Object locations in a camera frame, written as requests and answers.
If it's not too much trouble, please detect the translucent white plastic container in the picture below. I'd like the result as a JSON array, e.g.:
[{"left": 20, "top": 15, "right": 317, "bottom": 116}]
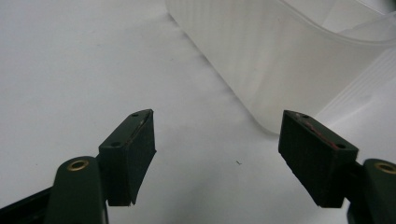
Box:
[{"left": 164, "top": 0, "right": 396, "bottom": 135}]

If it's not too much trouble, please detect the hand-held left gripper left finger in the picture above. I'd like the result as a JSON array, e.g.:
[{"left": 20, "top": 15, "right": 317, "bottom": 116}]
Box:
[{"left": 43, "top": 108, "right": 157, "bottom": 224}]

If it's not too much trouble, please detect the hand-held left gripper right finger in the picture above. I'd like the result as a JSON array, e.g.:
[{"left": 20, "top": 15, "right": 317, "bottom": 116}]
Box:
[{"left": 277, "top": 109, "right": 396, "bottom": 224}]

